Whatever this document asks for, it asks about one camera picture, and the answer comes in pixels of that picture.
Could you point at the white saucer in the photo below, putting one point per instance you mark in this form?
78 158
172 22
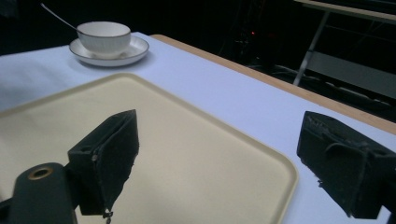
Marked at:
137 51

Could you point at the beige plastic tray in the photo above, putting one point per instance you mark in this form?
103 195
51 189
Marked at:
193 149

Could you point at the white ribbed cup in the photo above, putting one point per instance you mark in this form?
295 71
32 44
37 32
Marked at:
104 37

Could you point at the metal frame table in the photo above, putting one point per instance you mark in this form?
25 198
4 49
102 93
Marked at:
345 62

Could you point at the metal spoon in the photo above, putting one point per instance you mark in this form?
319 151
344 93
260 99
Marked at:
57 17

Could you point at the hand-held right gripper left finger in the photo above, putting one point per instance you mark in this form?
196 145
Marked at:
109 155

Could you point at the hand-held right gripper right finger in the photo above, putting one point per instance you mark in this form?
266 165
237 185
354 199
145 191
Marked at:
342 165

